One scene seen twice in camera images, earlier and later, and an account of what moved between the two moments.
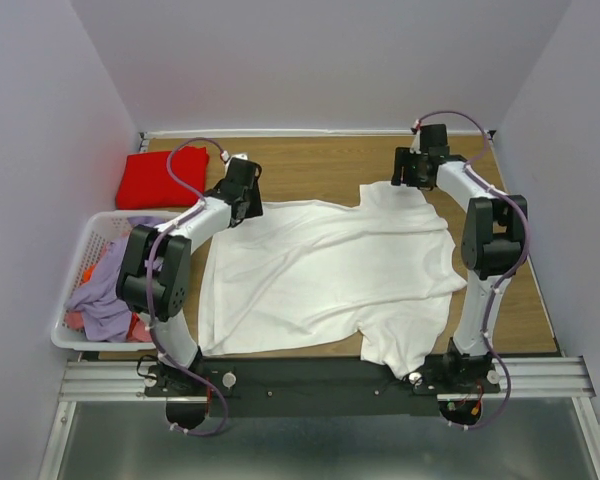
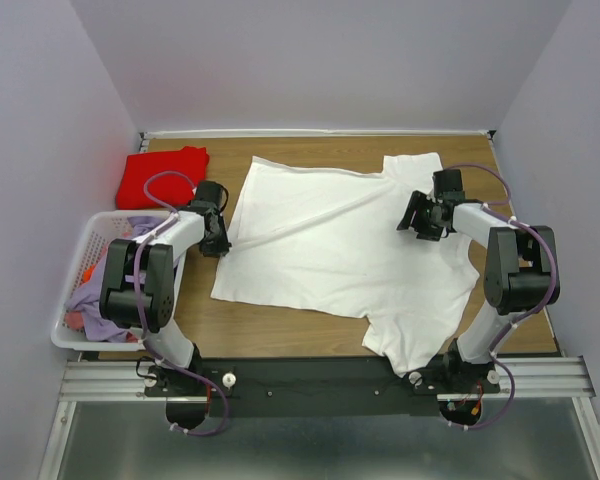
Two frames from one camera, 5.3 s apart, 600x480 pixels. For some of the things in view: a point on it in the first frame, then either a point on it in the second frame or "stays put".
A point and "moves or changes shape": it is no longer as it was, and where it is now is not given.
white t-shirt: [287, 272] moves or changes shape
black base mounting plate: [316, 387] stays put
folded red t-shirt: [144, 180] stays put
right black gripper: [401, 156] → [417, 202]
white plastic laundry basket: [103, 228] stays put
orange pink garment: [138, 330] stays put
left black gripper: [255, 208] → [222, 245]
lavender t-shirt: [106, 317] stays put
